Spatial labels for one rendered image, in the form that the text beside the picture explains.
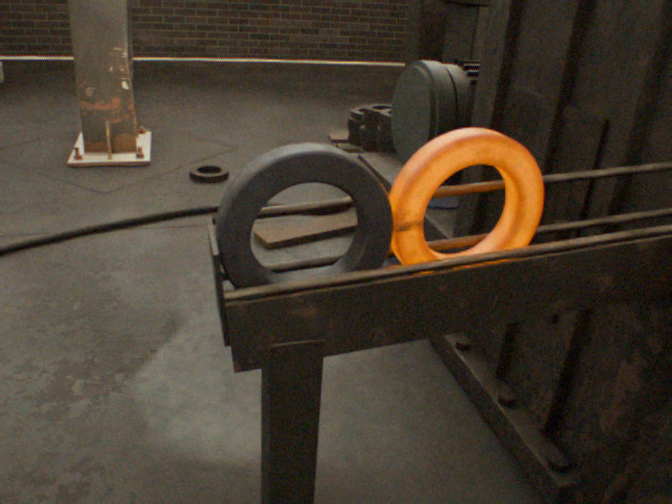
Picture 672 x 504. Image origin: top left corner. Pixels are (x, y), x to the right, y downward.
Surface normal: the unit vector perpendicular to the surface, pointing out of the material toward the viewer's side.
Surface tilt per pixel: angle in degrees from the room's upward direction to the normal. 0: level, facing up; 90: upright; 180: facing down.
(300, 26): 90
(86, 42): 90
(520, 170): 90
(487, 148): 90
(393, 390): 0
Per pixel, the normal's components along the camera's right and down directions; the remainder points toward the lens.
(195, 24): 0.27, 0.44
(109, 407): 0.07, -0.90
